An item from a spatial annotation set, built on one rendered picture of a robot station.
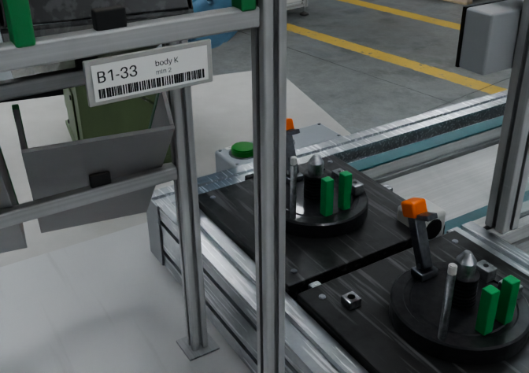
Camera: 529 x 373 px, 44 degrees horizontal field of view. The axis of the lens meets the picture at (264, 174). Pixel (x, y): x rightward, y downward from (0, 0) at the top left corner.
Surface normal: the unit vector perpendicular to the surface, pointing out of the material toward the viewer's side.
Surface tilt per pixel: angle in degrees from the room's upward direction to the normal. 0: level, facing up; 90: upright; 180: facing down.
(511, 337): 0
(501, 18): 90
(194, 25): 90
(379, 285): 0
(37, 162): 135
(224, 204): 0
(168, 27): 90
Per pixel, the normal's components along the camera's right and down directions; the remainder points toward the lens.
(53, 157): 0.27, 0.93
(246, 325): -0.85, 0.25
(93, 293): -0.01, -0.88
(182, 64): 0.52, 0.40
